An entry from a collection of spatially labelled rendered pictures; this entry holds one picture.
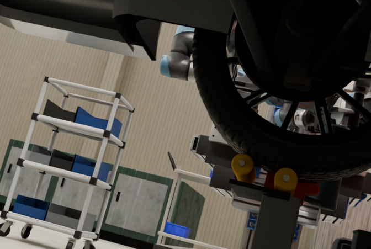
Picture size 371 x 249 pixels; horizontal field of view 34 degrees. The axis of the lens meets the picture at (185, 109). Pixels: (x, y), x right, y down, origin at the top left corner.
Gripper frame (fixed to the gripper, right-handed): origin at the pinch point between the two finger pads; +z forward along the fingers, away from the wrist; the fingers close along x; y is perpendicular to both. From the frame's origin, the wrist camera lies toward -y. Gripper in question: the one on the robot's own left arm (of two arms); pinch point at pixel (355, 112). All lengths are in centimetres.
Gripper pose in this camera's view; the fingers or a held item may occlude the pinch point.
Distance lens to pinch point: 214.1
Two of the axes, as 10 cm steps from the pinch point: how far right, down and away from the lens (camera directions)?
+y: -2.5, 9.5, -1.9
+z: 5.8, -0.1, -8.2
